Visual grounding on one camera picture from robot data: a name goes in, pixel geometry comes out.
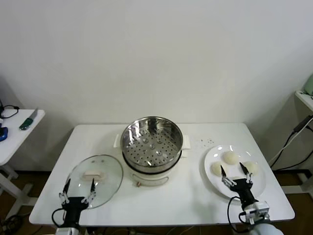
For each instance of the perforated steel steamer basket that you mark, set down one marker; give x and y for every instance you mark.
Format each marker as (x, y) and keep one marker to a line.
(137, 127)

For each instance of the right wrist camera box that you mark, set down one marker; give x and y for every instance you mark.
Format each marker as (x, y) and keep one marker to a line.
(258, 211)

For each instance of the white side table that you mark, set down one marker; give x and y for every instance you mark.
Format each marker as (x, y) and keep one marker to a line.
(22, 137)

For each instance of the mint green appliance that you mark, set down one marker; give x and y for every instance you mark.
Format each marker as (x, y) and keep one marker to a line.
(310, 85)

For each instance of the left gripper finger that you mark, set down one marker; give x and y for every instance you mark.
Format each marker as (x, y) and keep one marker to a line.
(91, 194)
(64, 195)

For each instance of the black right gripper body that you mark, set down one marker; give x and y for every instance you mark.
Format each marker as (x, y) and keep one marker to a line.
(240, 187)

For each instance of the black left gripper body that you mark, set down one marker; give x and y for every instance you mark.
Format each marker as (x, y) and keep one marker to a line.
(73, 204)

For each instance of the blue plastic object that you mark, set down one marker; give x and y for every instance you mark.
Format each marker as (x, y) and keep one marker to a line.
(3, 134)

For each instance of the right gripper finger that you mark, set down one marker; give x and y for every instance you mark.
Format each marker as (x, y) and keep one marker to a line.
(226, 178)
(247, 175)

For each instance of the round glass pot lid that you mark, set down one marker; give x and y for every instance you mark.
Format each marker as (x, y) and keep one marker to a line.
(107, 169)

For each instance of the white electric cooker pot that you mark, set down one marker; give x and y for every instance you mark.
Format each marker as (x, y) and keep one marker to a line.
(149, 180)

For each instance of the round white plate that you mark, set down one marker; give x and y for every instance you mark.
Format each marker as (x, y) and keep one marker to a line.
(212, 182)

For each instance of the white shelf rack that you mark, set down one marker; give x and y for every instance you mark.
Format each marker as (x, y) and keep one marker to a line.
(305, 98)

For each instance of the black power adapter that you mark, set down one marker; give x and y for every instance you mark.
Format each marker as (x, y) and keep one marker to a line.
(302, 124)

